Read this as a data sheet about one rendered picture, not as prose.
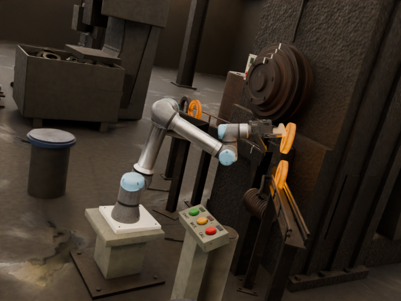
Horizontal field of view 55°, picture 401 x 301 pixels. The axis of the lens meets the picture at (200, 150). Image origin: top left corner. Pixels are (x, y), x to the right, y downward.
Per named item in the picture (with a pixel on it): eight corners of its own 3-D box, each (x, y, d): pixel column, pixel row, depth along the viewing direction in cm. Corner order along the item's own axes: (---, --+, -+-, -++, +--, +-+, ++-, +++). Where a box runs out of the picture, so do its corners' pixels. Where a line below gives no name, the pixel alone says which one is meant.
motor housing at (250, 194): (240, 263, 243) (261, 186, 228) (259, 285, 225) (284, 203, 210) (222, 265, 237) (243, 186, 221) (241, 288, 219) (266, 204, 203)
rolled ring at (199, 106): (190, 126, 321) (193, 126, 323) (200, 114, 307) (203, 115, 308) (186, 107, 328) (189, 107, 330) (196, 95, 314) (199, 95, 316)
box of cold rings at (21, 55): (95, 112, 517) (104, 53, 494) (116, 132, 452) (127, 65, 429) (11, 106, 460) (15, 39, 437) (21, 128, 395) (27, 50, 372)
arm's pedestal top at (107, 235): (105, 248, 183) (105, 240, 181) (84, 215, 207) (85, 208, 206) (163, 239, 201) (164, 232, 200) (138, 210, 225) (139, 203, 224)
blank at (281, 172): (278, 193, 204) (271, 192, 204) (283, 166, 209) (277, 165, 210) (285, 186, 190) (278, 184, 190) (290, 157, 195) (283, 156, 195)
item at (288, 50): (247, 110, 260) (265, 40, 246) (292, 133, 221) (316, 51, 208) (239, 110, 257) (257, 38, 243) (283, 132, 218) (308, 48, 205)
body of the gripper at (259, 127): (273, 122, 189) (248, 122, 191) (273, 139, 191) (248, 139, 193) (272, 119, 196) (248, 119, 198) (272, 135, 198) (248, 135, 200)
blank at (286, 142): (293, 122, 200) (287, 120, 200) (298, 126, 185) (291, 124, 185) (284, 150, 203) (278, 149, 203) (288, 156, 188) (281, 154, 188)
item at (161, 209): (160, 199, 306) (178, 112, 285) (189, 212, 295) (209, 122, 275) (146, 207, 288) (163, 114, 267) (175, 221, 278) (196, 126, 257)
